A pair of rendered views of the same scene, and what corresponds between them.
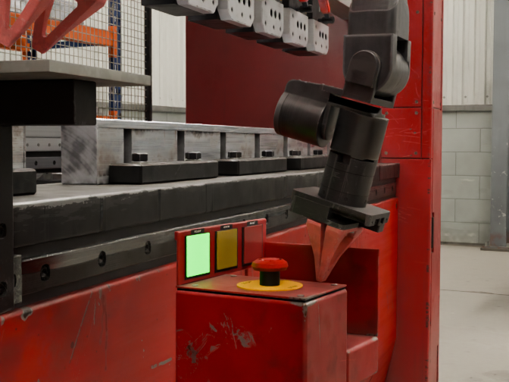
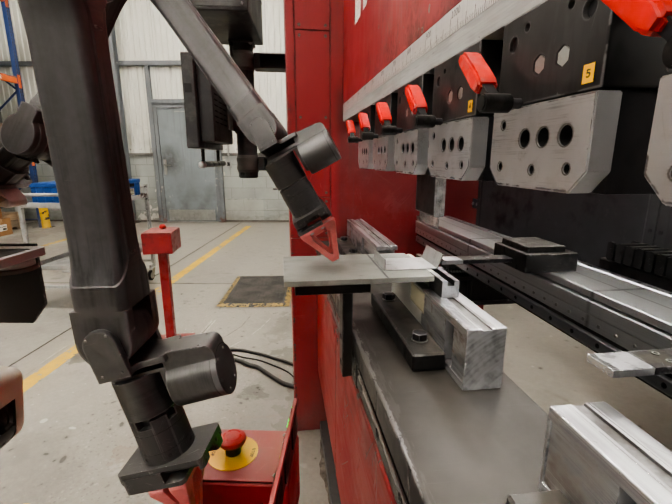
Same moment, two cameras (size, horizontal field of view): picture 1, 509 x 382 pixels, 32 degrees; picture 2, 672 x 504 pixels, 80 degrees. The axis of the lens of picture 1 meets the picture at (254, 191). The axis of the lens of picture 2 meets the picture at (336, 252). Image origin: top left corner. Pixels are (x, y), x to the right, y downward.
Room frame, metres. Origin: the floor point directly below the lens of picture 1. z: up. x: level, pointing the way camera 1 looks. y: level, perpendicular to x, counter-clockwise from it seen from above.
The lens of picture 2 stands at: (1.49, -0.11, 1.20)
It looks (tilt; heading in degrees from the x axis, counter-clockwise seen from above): 13 degrees down; 153
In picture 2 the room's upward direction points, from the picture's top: straight up
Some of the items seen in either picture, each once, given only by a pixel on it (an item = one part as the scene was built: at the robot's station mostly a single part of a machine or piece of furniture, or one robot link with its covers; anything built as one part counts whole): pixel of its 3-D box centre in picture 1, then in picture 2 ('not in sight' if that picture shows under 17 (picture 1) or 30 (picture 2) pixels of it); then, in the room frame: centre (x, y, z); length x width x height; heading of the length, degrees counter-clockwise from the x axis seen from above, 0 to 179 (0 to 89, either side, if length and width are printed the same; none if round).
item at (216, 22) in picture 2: not in sight; (232, 85); (-0.46, 0.35, 1.53); 0.51 x 0.25 x 0.85; 156
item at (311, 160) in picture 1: (307, 162); not in sight; (2.19, -0.13, 0.89); 0.30 x 0.05 x 0.03; 160
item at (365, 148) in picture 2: not in sight; (378, 138); (0.48, 0.53, 1.26); 0.15 x 0.09 x 0.17; 160
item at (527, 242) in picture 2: not in sight; (499, 254); (0.93, 0.55, 1.01); 0.26 x 0.12 x 0.05; 70
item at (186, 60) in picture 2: not in sight; (211, 108); (-0.45, 0.25, 1.42); 0.45 x 0.12 x 0.36; 156
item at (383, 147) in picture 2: not in sight; (397, 134); (0.67, 0.47, 1.26); 0.15 x 0.09 x 0.17; 160
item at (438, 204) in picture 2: not in sight; (429, 199); (0.88, 0.40, 1.13); 0.10 x 0.02 x 0.10; 160
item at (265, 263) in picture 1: (270, 274); (232, 445); (0.97, -0.02, 0.79); 0.04 x 0.04 x 0.04
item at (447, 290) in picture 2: not in sight; (429, 273); (0.90, 0.39, 0.98); 0.20 x 0.03 x 0.03; 160
